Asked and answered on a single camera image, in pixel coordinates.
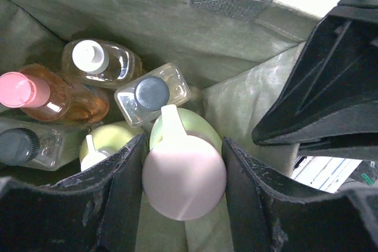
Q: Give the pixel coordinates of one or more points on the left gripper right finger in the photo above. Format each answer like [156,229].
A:
[269,211]

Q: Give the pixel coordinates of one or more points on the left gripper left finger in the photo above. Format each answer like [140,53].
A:
[94,210]

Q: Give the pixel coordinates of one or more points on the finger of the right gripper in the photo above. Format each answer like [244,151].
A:
[328,104]

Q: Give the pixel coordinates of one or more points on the yellow-green pump bottle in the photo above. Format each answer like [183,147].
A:
[104,141]

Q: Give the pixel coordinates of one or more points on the tall clear square bottle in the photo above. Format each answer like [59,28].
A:
[44,146]

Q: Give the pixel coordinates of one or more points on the green bottle peach cap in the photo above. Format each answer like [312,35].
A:
[183,176]

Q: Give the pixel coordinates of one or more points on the short clear square bottle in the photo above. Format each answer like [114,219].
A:
[141,100]

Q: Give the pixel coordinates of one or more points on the orange bottle pink cap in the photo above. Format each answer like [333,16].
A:
[49,97]

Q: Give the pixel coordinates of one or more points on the amber liquid clear bottle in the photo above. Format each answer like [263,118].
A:
[101,63]

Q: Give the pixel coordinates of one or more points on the olive canvas bag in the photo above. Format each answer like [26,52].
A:
[240,58]

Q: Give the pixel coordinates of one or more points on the yellow-framed whiteboard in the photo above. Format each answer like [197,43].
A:
[324,173]

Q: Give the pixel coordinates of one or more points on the green whiteboard marker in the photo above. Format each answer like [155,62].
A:
[367,179]

